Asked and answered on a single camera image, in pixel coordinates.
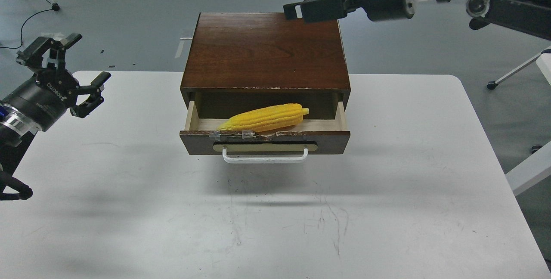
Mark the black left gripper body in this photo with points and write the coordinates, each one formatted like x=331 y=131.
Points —
x=38 y=103

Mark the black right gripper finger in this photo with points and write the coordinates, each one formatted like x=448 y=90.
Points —
x=320 y=10

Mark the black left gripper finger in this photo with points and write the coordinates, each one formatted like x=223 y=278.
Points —
x=45 y=57
x=94 y=92

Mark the wooden drawer with white handle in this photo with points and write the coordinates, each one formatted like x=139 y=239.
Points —
x=287 y=145

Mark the yellow plastic corn cob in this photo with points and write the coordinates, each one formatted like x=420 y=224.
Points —
x=264 y=119

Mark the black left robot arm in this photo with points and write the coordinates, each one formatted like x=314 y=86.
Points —
x=13 y=147

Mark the dark wooden drawer cabinet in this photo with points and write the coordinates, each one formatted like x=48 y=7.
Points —
x=250 y=52

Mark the white wheeled stand leg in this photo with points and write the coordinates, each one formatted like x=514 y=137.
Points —
x=543 y=62

